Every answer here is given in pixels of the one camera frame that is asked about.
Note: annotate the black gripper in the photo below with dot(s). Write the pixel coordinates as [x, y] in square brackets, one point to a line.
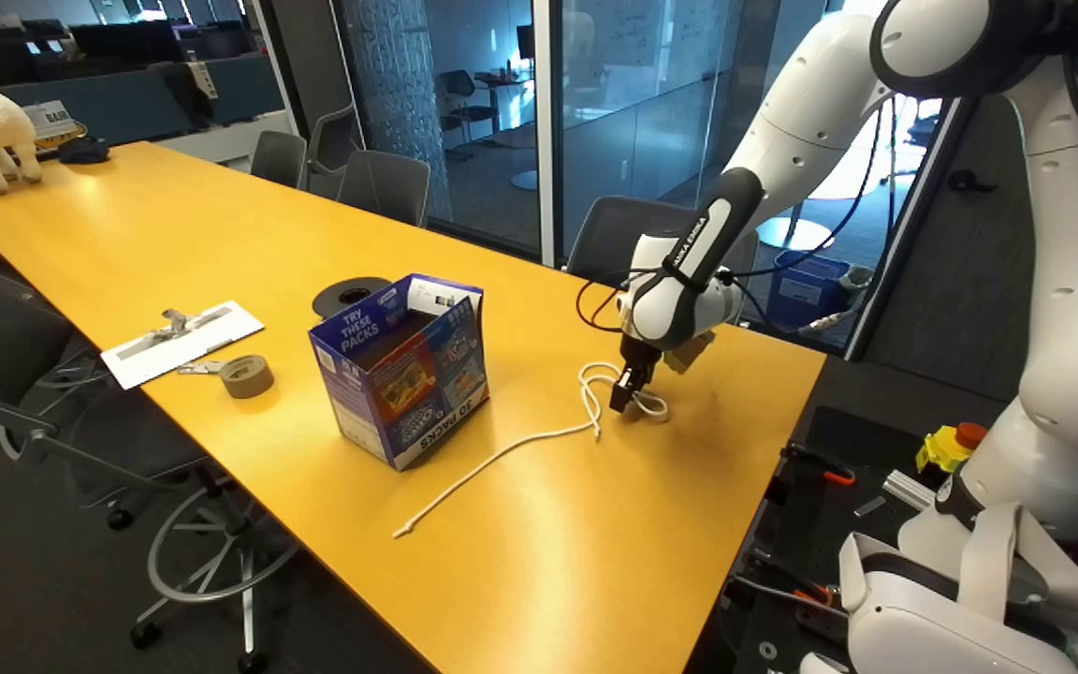
[642, 357]

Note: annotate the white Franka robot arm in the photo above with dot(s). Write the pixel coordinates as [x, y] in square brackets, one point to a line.
[1076, 311]

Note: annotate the blue cardboard box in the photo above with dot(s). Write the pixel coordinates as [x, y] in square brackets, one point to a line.
[402, 387]

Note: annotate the grey office chair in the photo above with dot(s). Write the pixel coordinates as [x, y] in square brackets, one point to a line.
[391, 187]
[337, 136]
[601, 236]
[3, 348]
[278, 160]

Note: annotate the blue recycling bin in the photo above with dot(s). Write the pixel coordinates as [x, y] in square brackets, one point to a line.
[814, 296]

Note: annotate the black tape roll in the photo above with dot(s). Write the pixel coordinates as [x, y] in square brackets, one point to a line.
[337, 300]

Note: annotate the yellow red emergency stop button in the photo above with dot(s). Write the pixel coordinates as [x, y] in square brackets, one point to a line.
[945, 452]

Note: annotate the grey tape roll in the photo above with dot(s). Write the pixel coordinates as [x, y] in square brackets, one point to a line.
[251, 387]

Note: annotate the white paper sheet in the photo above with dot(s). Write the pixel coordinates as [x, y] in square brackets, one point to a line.
[208, 332]

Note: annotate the small metal clip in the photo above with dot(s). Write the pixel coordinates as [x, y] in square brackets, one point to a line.
[173, 325]

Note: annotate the dark teal desk partition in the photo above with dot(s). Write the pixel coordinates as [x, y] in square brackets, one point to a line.
[130, 107]

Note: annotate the small black object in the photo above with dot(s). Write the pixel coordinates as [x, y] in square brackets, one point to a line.
[83, 151]

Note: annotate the white table sign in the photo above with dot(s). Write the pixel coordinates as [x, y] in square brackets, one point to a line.
[54, 121]

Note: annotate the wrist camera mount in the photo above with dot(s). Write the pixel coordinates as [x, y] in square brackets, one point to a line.
[692, 352]

